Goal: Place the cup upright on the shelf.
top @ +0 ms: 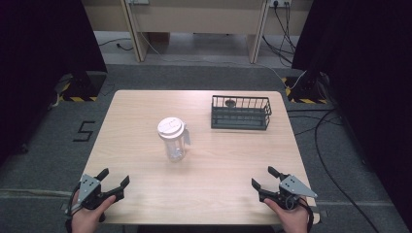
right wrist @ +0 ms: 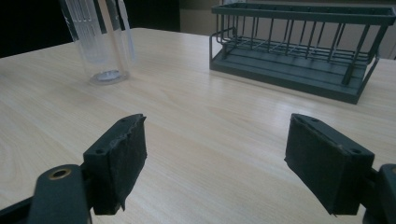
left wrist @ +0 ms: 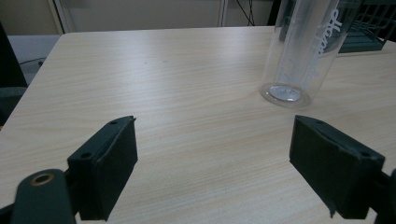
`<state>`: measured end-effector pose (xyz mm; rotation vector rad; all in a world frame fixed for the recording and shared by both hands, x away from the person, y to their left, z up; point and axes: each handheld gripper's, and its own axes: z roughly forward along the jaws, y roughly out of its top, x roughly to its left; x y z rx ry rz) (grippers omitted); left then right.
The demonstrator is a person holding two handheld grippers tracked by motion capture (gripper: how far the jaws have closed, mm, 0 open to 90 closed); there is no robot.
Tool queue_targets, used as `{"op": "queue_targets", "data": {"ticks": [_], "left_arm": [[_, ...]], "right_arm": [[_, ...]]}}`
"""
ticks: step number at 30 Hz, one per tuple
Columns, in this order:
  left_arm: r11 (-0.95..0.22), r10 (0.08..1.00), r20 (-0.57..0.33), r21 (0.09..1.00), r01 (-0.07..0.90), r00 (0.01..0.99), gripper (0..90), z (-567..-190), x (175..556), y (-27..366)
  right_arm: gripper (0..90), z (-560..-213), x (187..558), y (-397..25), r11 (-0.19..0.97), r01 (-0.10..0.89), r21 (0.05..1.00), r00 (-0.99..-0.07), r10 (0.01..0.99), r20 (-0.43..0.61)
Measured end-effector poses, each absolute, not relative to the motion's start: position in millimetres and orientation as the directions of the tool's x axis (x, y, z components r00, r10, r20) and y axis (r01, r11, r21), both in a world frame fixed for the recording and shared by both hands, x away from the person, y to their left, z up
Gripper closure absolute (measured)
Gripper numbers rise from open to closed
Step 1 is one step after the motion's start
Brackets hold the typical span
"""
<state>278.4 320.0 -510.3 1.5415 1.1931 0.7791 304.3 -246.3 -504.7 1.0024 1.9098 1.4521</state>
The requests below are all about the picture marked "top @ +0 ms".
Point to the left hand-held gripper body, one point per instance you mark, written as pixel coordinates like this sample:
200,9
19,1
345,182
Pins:
88,187

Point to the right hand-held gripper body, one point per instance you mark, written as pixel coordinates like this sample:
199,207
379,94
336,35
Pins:
293,189

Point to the person's right hand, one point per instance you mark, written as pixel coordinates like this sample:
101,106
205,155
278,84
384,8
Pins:
291,217

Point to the person's left hand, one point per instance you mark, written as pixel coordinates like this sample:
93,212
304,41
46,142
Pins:
86,217

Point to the clear bottle with white lid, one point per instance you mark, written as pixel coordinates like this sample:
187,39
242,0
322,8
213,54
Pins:
173,138

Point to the small dark round object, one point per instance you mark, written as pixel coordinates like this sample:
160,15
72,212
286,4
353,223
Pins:
230,103

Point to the black stand base hazard tape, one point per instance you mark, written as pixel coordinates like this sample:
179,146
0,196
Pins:
82,87
306,89

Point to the black curtain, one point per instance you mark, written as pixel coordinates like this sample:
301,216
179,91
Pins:
42,64
369,81

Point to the beige wooden desk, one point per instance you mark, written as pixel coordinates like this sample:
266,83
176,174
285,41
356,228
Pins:
194,16

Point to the white power strip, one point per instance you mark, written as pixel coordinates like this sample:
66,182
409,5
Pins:
138,1

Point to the white wall socket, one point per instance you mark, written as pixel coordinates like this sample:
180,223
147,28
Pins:
280,3

